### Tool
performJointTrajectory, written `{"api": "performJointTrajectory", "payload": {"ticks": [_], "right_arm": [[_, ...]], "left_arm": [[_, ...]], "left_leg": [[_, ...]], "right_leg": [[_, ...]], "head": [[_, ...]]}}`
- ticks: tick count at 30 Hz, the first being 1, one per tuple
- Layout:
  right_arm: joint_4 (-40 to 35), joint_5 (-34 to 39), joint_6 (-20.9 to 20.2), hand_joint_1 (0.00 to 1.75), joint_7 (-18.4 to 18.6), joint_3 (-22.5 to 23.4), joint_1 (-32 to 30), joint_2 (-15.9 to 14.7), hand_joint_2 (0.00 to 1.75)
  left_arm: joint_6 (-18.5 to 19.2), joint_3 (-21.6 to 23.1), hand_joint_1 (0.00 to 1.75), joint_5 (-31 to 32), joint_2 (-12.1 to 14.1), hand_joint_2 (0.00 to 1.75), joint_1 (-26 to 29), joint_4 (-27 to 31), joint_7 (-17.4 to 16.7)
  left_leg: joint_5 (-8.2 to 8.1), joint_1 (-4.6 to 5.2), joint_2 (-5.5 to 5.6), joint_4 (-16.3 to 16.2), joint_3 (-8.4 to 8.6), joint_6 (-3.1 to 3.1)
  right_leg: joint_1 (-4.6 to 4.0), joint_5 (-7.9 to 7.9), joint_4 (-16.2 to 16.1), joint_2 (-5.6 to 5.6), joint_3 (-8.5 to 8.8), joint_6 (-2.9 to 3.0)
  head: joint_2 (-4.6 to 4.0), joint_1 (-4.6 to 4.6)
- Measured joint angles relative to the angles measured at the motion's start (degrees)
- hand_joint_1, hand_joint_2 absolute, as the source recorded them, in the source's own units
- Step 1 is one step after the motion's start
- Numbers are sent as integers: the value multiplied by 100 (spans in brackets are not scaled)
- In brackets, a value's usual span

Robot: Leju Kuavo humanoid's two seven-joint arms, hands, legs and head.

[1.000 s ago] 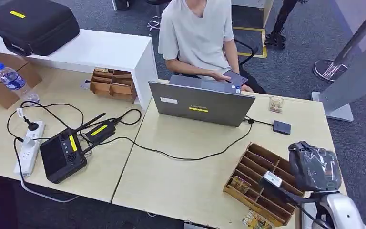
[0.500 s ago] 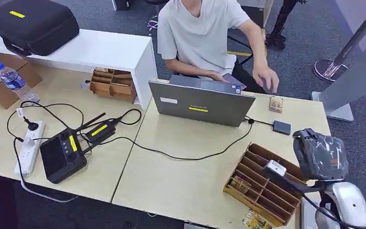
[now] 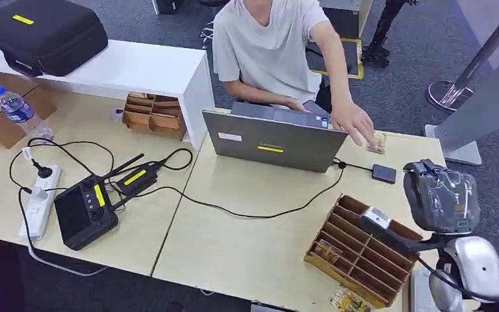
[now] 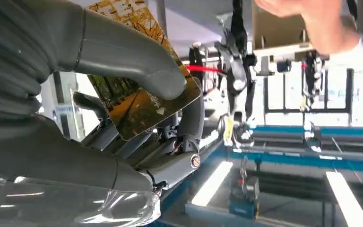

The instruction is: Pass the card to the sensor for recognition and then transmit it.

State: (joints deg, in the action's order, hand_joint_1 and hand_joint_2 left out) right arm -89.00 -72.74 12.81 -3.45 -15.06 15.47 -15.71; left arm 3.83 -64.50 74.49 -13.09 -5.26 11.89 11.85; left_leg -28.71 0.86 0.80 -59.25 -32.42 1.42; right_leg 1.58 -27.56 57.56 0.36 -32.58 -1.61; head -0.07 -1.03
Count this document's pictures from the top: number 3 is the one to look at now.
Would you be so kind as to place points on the person's left hand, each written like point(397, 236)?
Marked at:
point(353, 120)

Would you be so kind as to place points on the person's right hand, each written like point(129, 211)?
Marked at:
point(296, 105)

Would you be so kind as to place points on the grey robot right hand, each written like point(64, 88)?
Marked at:
point(441, 200)

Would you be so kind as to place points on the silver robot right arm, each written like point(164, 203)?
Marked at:
point(480, 267)

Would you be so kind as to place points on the grey laptop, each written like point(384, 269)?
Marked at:
point(275, 140)

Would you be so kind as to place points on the black external drive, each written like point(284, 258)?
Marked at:
point(384, 173)

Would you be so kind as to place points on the black floor mat yellow edge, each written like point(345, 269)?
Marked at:
point(353, 58)

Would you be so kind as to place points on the seated person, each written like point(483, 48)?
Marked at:
point(266, 47)

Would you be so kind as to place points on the standing person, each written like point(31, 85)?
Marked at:
point(381, 38)

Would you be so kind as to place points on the grey floor stand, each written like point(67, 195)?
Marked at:
point(482, 116)

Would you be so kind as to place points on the pale grey box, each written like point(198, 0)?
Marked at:
point(419, 293)

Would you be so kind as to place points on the chrome stanchion pole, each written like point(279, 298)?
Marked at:
point(447, 94)

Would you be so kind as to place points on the white cabinet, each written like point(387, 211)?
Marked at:
point(348, 15)

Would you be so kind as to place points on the large wooden card organiser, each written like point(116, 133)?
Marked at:
point(357, 262)

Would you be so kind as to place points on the chrome chair base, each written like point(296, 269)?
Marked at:
point(207, 34)

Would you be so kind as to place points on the small wooden card box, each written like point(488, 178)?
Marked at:
point(151, 116)

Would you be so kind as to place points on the black floor object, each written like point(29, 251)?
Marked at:
point(167, 5)

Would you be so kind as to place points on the white desk shelf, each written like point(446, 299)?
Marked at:
point(131, 69)

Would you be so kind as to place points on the black transmitter with antennas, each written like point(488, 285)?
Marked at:
point(138, 178)

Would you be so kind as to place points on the black monitor box yellow tape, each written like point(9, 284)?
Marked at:
point(84, 213)

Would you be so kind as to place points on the black carrying case yellow tape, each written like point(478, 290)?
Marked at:
point(49, 36)

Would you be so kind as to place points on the black power plug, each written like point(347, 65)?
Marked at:
point(43, 171)

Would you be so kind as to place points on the white power strip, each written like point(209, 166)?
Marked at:
point(42, 202)

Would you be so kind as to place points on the clear water bottle blue cap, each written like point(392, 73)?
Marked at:
point(17, 110)

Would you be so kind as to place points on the brown cardboard box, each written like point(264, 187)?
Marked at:
point(6, 125)

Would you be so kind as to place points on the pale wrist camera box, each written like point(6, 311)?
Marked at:
point(374, 218)

